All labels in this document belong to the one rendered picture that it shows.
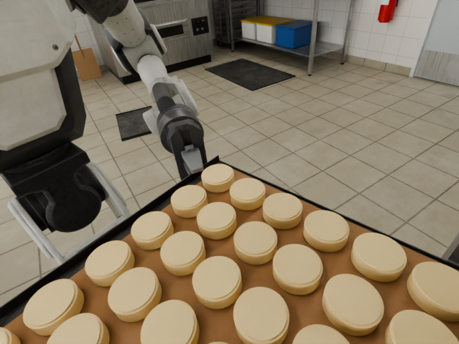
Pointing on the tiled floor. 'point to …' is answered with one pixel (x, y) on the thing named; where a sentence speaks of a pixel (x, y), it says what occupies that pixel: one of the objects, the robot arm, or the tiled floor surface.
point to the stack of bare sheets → (132, 123)
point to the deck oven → (167, 35)
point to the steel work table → (311, 50)
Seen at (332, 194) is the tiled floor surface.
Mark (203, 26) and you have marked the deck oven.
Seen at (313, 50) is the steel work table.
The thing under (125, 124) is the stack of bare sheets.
